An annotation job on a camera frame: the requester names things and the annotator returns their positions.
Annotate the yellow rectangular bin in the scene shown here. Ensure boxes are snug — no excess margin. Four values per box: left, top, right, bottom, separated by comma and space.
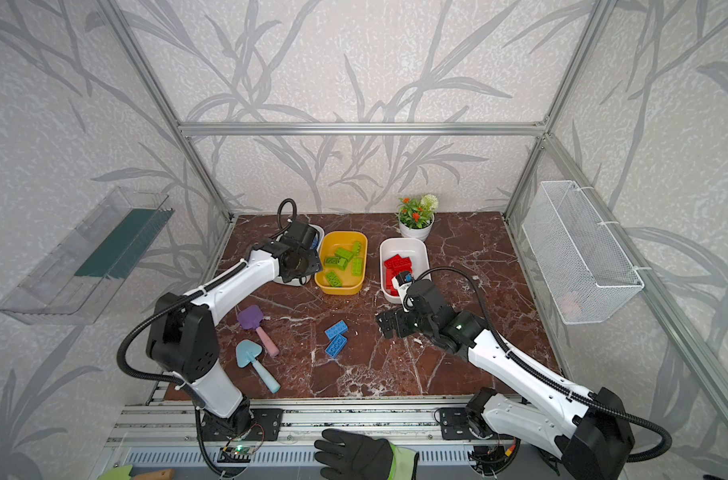
314, 231, 368, 295

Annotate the black work glove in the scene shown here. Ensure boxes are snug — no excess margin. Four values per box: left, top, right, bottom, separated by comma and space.
314, 429, 420, 480

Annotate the left white rectangular bin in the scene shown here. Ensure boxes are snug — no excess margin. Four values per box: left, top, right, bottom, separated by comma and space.
273, 223, 325, 287

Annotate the teal toy spatula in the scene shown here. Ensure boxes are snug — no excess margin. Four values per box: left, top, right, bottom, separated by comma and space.
236, 340, 281, 394

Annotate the right white rectangular bin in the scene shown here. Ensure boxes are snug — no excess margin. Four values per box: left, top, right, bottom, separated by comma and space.
379, 238, 430, 304

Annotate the green lego square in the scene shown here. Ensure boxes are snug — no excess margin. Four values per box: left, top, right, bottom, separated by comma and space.
324, 256, 344, 268

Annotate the white wire mesh basket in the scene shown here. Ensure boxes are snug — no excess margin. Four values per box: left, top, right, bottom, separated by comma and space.
523, 180, 645, 325

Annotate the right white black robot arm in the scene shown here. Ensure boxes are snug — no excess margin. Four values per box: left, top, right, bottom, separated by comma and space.
376, 272, 672, 479

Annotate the blue lego brick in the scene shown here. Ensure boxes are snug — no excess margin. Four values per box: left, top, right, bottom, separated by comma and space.
325, 320, 349, 340

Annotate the large red lego brick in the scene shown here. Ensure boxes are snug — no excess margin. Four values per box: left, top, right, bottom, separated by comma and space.
383, 255, 413, 277

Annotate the purple pink toy spatula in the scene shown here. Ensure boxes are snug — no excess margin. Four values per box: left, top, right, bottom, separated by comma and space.
237, 305, 280, 358

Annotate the blue lego brick studs down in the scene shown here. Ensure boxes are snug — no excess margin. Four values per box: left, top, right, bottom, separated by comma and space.
325, 335, 348, 358

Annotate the white rectangular bin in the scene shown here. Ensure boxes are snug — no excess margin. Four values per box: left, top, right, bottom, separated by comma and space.
273, 223, 325, 287
379, 238, 430, 304

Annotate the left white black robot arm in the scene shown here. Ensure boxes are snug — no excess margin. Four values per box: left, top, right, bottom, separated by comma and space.
117, 198, 322, 420

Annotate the green lego brick top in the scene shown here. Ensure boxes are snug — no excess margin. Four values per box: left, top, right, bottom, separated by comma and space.
335, 248, 356, 261

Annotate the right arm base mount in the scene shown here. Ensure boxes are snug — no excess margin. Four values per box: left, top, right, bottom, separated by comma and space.
436, 387, 514, 442

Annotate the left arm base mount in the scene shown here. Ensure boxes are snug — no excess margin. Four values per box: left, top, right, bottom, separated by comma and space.
199, 408, 284, 442

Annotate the clear plastic wall shelf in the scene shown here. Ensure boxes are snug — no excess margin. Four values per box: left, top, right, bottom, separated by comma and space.
0, 187, 174, 325

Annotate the potted artificial flower plant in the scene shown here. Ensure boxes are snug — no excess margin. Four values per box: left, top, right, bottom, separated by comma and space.
397, 194, 439, 241

